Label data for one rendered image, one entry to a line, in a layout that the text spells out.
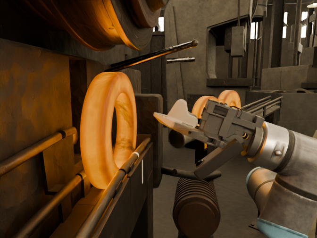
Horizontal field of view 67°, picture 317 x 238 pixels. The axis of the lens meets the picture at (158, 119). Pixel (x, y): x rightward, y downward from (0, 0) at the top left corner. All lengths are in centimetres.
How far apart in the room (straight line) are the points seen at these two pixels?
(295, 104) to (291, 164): 203
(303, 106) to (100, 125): 236
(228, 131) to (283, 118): 201
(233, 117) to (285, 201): 19
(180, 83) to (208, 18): 83
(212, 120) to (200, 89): 258
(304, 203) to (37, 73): 49
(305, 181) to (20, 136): 47
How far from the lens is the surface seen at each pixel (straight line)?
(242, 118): 51
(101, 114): 31
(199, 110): 78
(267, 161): 50
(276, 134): 50
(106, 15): 32
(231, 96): 96
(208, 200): 68
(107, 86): 33
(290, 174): 53
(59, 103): 36
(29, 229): 28
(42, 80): 33
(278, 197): 55
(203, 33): 310
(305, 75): 425
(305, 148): 52
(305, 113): 260
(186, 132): 47
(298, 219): 55
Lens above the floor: 83
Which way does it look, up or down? 8 degrees down
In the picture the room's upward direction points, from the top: straight up
